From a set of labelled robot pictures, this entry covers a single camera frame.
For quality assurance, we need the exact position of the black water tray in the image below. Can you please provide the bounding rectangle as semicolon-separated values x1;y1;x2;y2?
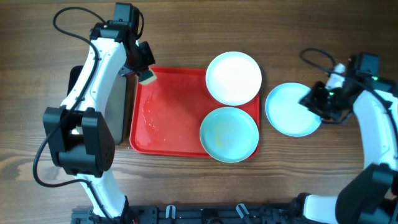
67;65;131;146

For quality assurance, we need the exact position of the light blue plate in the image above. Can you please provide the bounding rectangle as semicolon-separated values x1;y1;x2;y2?
265;82;321;137
199;107;259;163

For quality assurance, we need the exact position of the white round plate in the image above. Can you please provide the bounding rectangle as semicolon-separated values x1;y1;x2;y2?
205;51;262;106

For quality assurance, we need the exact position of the green yellow sponge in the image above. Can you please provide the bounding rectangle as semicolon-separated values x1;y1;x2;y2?
138;68;157;85

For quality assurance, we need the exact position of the red plastic tray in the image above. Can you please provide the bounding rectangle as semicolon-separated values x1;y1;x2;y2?
129;66;261;160

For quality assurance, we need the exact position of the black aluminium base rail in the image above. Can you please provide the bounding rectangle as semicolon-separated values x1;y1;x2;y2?
70;202;312;224

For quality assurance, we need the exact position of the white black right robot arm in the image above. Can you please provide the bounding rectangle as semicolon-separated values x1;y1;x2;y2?
300;64;397;223

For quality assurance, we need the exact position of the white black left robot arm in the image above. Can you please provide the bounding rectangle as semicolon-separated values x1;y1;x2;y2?
38;19;156;223

